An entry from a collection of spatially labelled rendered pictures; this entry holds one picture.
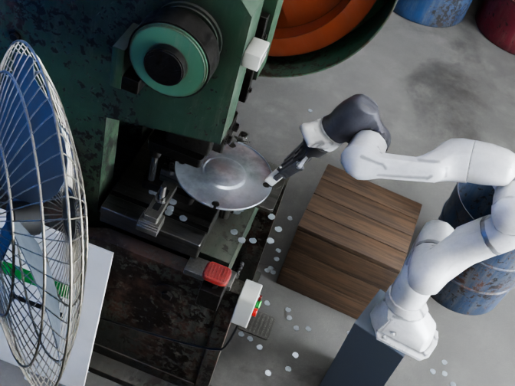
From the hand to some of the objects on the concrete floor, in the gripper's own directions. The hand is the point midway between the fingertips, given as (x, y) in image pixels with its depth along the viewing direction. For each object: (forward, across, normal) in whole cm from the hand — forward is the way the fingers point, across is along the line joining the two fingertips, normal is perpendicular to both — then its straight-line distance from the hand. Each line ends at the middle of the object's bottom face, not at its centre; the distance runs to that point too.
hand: (276, 176), depth 214 cm
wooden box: (+60, +48, -65) cm, 100 cm away
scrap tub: (+38, +68, -111) cm, 136 cm away
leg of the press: (+92, -28, +3) cm, 96 cm away
